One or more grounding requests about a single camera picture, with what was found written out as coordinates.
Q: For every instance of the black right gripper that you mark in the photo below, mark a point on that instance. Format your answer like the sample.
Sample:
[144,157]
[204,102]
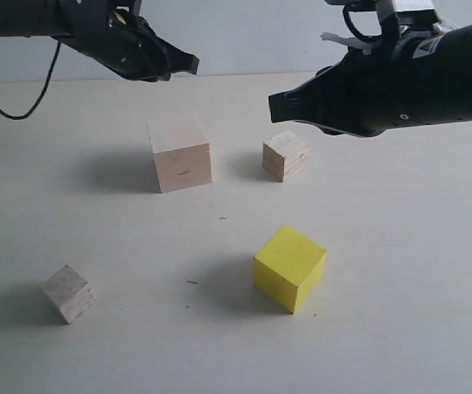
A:
[403,82]

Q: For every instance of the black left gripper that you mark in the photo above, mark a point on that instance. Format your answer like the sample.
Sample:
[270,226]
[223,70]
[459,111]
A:
[114,34]

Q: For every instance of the medium striped wooden cube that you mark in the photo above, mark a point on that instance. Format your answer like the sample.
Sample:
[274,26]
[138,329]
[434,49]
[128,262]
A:
[285,155]

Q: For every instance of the large light wooden cube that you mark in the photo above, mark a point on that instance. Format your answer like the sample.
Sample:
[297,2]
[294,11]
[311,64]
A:
[181,151]

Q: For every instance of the yellow painted cube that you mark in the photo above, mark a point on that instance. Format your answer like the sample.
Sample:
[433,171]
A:
[289,267]

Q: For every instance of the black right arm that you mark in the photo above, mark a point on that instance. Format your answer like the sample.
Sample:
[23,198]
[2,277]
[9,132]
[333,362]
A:
[465,74]

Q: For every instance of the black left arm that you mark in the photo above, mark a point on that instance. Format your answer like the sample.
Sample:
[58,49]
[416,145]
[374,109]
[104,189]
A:
[34,19]

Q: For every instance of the white tape strip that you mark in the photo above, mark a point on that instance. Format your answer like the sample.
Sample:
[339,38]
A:
[349,42]

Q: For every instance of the small pale wooden cube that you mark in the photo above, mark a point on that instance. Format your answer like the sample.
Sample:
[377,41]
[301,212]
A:
[69,293]

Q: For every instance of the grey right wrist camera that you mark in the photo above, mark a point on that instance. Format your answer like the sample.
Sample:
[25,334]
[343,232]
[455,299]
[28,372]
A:
[384,8]

